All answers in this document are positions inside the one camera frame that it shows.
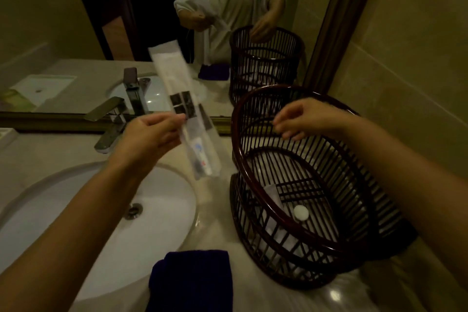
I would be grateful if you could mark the person's left hand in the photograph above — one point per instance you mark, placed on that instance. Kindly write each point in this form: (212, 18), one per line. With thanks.
(142, 143)

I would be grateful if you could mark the person's right hand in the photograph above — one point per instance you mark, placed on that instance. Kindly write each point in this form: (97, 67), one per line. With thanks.
(318, 116)

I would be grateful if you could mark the person's right thumb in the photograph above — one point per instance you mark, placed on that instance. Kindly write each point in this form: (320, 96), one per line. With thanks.
(294, 134)

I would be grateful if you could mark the person's left thumb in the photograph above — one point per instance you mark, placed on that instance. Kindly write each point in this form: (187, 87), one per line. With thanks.
(164, 119)

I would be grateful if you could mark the clear toothbrush kit packet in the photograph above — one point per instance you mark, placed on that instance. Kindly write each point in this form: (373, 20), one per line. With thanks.
(175, 81)

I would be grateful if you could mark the person's left forearm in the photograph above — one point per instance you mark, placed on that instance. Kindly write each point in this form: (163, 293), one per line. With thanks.
(62, 235)

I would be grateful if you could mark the person's right forearm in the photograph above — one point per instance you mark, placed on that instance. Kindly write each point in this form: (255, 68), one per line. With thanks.
(409, 183)

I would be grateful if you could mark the dark wooden slatted basket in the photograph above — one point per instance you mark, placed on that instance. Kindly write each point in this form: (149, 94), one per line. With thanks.
(236, 136)

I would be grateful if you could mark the chrome faucet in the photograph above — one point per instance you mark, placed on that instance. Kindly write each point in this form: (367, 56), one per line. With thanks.
(106, 110)

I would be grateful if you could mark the white packet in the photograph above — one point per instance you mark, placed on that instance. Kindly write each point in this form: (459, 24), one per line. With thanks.
(281, 239)
(271, 194)

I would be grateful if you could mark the white round tablet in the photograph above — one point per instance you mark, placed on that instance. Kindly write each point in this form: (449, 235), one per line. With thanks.
(300, 212)

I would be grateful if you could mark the white sink basin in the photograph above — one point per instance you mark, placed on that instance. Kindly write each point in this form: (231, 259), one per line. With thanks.
(161, 205)

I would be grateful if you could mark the metal sink drain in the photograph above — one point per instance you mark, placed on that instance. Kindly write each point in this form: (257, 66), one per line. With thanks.
(133, 211)

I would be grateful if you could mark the dark blue towel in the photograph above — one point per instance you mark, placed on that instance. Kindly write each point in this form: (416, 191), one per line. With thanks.
(193, 282)

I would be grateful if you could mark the brown mirror frame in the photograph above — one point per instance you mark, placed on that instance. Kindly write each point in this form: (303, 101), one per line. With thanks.
(36, 120)

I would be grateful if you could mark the wall mirror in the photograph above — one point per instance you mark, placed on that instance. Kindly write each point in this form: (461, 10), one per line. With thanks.
(44, 12)

